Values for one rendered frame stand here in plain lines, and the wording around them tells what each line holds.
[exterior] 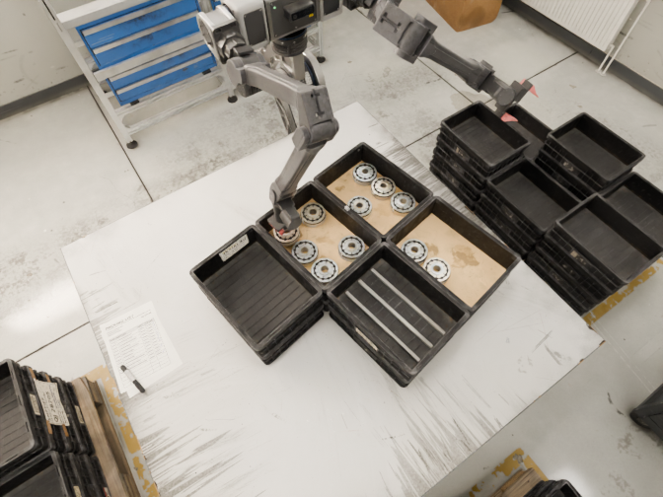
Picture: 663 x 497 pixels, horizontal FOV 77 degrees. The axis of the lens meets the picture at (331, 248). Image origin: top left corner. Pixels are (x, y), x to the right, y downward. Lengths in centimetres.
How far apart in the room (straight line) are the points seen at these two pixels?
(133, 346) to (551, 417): 198
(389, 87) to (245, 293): 241
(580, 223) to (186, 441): 201
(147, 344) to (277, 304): 54
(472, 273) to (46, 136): 322
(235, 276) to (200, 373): 38
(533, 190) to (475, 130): 47
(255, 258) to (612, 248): 169
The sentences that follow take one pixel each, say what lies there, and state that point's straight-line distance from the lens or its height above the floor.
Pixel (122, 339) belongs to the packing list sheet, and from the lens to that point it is 183.
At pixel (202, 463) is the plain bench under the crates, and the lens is 162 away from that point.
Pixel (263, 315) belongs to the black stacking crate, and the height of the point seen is 83.
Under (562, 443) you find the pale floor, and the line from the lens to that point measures 250.
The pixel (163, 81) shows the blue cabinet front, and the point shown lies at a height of 37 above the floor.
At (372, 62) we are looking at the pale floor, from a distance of 380.
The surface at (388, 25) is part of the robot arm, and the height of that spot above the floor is 160.
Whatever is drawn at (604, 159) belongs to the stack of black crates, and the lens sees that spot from 275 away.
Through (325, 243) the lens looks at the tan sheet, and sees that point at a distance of 165.
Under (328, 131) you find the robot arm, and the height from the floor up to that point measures 149.
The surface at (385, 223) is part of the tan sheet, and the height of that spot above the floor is 83.
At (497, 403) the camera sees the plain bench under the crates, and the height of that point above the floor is 70.
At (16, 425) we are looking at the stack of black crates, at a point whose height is 49.
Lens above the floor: 225
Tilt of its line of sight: 60 degrees down
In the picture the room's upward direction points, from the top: 2 degrees counter-clockwise
